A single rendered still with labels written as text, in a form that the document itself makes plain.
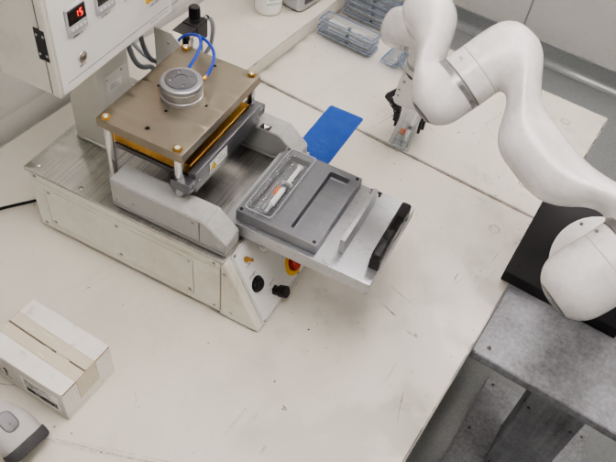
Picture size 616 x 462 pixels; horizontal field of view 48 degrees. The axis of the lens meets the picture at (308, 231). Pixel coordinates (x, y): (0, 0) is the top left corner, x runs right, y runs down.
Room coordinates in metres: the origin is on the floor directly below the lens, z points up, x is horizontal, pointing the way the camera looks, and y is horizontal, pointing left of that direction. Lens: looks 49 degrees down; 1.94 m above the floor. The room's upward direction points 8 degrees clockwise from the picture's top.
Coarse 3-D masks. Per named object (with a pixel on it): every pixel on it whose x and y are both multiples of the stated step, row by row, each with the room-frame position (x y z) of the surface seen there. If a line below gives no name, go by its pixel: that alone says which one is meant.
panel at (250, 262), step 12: (240, 252) 0.82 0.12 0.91; (252, 252) 0.84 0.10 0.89; (264, 252) 0.86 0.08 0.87; (240, 264) 0.80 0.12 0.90; (252, 264) 0.82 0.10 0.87; (264, 264) 0.85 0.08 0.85; (276, 264) 0.87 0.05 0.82; (288, 264) 0.89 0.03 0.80; (240, 276) 0.79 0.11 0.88; (252, 276) 0.81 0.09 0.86; (264, 276) 0.83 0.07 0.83; (276, 276) 0.86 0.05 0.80; (288, 276) 0.88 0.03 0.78; (252, 288) 0.79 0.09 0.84; (264, 288) 0.82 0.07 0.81; (252, 300) 0.78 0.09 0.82; (264, 300) 0.80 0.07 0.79; (276, 300) 0.82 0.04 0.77; (264, 312) 0.78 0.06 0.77
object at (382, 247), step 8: (400, 208) 0.90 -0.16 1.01; (408, 208) 0.90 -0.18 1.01; (400, 216) 0.88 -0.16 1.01; (408, 216) 0.91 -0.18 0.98; (392, 224) 0.86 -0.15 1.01; (400, 224) 0.86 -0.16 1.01; (384, 232) 0.84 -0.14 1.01; (392, 232) 0.84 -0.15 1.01; (384, 240) 0.81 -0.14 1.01; (392, 240) 0.83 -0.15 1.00; (376, 248) 0.79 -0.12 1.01; (384, 248) 0.80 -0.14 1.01; (376, 256) 0.78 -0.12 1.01; (384, 256) 0.79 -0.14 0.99; (368, 264) 0.78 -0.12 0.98; (376, 264) 0.78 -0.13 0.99
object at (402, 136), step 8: (408, 112) 1.48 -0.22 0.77; (416, 112) 1.49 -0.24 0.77; (400, 120) 1.44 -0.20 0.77; (408, 120) 1.45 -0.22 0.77; (416, 120) 1.45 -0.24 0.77; (400, 128) 1.41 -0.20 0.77; (408, 128) 1.41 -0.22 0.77; (416, 128) 1.42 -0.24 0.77; (392, 136) 1.38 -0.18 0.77; (400, 136) 1.38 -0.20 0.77; (408, 136) 1.39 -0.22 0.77; (400, 144) 1.35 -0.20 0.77; (408, 144) 1.35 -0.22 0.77
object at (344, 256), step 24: (360, 192) 0.96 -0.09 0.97; (360, 216) 0.86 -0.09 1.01; (384, 216) 0.91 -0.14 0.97; (264, 240) 0.82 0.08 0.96; (336, 240) 0.83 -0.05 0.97; (360, 240) 0.84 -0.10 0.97; (312, 264) 0.78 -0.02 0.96; (336, 264) 0.78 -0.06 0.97; (360, 264) 0.78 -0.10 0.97; (384, 264) 0.81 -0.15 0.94; (360, 288) 0.75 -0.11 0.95
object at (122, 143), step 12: (240, 108) 1.05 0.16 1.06; (228, 120) 1.01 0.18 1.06; (216, 132) 0.98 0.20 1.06; (120, 144) 0.94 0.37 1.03; (132, 144) 0.92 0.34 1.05; (204, 144) 0.94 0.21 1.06; (144, 156) 0.92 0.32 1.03; (156, 156) 0.91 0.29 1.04; (192, 156) 0.90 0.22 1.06; (168, 168) 0.90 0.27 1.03
